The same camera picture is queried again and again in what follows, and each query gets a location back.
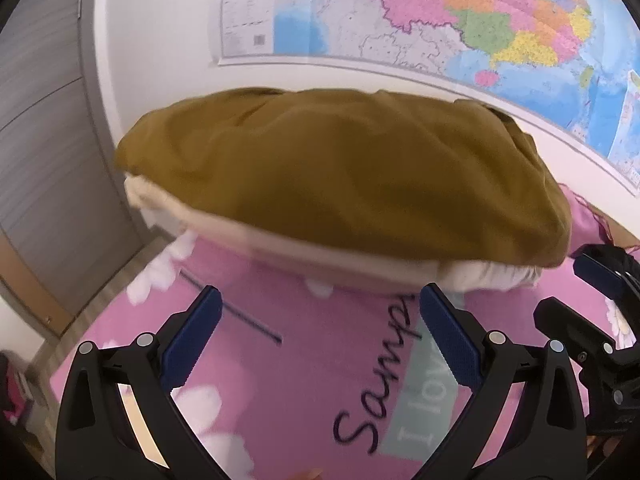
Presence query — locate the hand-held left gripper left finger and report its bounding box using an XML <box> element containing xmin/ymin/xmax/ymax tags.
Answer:
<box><xmin>55</xmin><ymin>284</ymin><xmax>231</xmax><ymax>480</ymax></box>

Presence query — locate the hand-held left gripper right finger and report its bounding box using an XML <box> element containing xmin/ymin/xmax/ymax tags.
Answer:
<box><xmin>415</xmin><ymin>283</ymin><xmax>587</xmax><ymax>480</ymax></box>

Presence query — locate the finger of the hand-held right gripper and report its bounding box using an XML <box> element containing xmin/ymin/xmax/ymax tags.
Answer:
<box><xmin>533</xmin><ymin>297</ymin><xmax>619</xmax><ymax>363</ymax></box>
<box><xmin>570</xmin><ymin>244</ymin><xmax>640</xmax><ymax>311</ymax></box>

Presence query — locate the brown jacket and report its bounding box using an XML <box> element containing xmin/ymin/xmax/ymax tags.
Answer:
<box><xmin>114</xmin><ymin>87</ymin><xmax>572</xmax><ymax>268</ymax></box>

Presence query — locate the pink daisy print blanket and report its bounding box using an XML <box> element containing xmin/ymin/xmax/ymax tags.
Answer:
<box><xmin>50</xmin><ymin>180</ymin><xmax>640</xmax><ymax>480</ymax></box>

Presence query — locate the cream garment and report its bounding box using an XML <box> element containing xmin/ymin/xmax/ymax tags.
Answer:
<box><xmin>124</xmin><ymin>172</ymin><xmax>543</xmax><ymax>294</ymax></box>

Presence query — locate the dark pink cloth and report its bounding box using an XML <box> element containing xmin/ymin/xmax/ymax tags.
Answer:
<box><xmin>0</xmin><ymin>352</ymin><xmax>36</xmax><ymax>427</ymax></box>

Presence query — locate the grey wardrobe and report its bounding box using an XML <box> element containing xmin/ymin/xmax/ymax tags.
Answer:
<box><xmin>0</xmin><ymin>0</ymin><xmax>151</xmax><ymax>342</ymax></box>

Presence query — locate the colourful wall map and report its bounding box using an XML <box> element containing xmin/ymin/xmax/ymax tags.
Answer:
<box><xmin>217</xmin><ymin>0</ymin><xmax>640</xmax><ymax>191</ymax></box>

